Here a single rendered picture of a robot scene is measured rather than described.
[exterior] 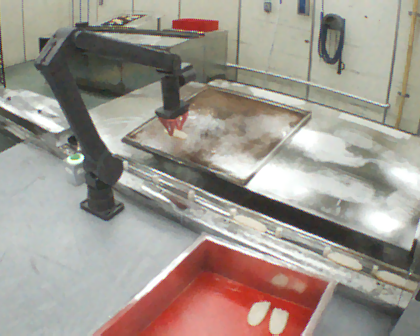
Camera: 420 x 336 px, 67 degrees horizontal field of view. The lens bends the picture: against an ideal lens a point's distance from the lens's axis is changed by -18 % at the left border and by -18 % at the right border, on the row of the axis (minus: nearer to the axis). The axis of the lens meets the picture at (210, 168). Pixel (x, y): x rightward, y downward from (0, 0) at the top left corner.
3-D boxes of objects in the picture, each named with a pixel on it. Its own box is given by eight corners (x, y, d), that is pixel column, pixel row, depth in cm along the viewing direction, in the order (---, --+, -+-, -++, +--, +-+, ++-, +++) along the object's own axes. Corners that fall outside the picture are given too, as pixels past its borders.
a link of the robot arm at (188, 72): (152, 57, 110) (172, 60, 106) (176, 47, 117) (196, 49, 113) (156, 91, 117) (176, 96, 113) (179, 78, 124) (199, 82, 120)
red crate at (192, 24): (171, 29, 450) (171, 20, 444) (187, 26, 476) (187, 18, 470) (203, 31, 426) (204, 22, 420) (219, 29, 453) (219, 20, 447)
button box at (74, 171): (65, 187, 121) (61, 159, 116) (82, 179, 127) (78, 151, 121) (78, 196, 117) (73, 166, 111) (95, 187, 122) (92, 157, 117)
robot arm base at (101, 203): (79, 207, 105) (107, 221, 100) (75, 184, 101) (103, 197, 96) (97, 195, 112) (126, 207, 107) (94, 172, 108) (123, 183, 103)
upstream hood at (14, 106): (-29, 100, 197) (-31, 88, 193) (-7, 93, 210) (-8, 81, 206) (56, 151, 132) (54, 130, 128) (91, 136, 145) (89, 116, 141)
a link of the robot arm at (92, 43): (49, 48, 79) (72, 49, 74) (55, 26, 78) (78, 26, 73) (158, 70, 115) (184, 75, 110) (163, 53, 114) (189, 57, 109)
